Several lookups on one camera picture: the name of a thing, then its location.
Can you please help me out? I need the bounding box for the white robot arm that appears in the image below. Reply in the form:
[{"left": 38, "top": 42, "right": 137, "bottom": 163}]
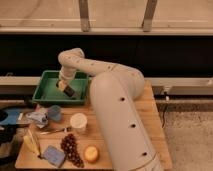
[{"left": 58, "top": 48, "right": 164, "bottom": 171}]

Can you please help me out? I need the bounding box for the green plastic tray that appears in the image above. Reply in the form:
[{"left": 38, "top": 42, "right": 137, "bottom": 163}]
[{"left": 32, "top": 70, "right": 89, "bottom": 105}]

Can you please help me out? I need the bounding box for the black whiteboard eraser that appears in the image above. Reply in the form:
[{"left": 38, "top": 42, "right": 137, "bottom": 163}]
[{"left": 63, "top": 86, "right": 75, "bottom": 97}]

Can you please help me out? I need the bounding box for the bunch of dark grapes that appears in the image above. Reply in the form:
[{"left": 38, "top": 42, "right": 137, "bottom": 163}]
[{"left": 60, "top": 134, "right": 84, "bottom": 168}]

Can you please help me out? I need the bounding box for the blue black object at left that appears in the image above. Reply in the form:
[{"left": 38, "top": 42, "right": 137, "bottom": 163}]
[{"left": 0, "top": 108, "right": 21, "bottom": 126}]

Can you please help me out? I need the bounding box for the silver fork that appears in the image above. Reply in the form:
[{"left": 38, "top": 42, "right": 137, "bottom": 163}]
[{"left": 40, "top": 127, "right": 72, "bottom": 135}]

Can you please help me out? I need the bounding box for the yellow round bun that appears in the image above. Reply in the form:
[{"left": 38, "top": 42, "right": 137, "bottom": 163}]
[{"left": 84, "top": 145, "right": 99, "bottom": 163}]

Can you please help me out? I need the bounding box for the yellow banana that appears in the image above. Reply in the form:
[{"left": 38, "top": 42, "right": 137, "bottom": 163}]
[{"left": 23, "top": 130, "right": 41, "bottom": 157}]

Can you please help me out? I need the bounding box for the light blue cup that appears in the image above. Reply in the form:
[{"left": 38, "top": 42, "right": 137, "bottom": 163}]
[{"left": 47, "top": 105, "right": 62, "bottom": 122}]

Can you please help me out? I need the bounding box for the crumpled white wrapper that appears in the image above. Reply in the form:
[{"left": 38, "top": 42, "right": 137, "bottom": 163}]
[{"left": 26, "top": 108, "right": 48, "bottom": 128}]

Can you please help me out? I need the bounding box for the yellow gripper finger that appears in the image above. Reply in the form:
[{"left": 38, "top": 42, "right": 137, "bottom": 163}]
[{"left": 56, "top": 80, "right": 66, "bottom": 91}]

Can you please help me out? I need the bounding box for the blue sponge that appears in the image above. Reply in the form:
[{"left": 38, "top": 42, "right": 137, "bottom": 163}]
[{"left": 43, "top": 145, "right": 65, "bottom": 167}]

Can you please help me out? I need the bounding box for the white plastic cup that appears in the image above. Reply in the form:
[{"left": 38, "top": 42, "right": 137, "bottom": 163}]
[{"left": 70, "top": 113, "right": 87, "bottom": 133}]

